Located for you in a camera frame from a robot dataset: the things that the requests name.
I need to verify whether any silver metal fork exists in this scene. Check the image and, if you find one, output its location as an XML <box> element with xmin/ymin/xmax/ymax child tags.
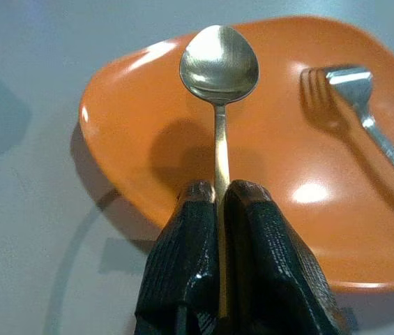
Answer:
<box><xmin>324</xmin><ymin>66</ymin><xmax>394</xmax><ymax>195</ymax></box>

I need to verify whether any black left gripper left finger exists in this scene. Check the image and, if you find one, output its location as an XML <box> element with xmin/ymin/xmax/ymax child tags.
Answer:
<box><xmin>133</xmin><ymin>179</ymin><xmax>220</xmax><ymax>335</ymax></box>

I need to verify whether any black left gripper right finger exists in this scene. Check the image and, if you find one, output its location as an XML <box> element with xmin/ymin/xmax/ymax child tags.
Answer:
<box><xmin>222</xmin><ymin>179</ymin><xmax>351</xmax><ymax>335</ymax></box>

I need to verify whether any gold-toned metal spoon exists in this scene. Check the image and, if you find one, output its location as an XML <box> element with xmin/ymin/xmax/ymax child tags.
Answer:
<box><xmin>179</xmin><ymin>24</ymin><xmax>260</xmax><ymax>320</ymax></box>

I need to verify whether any orange plate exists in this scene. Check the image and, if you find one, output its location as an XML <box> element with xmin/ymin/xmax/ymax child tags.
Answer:
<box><xmin>77</xmin><ymin>15</ymin><xmax>394</xmax><ymax>294</ymax></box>

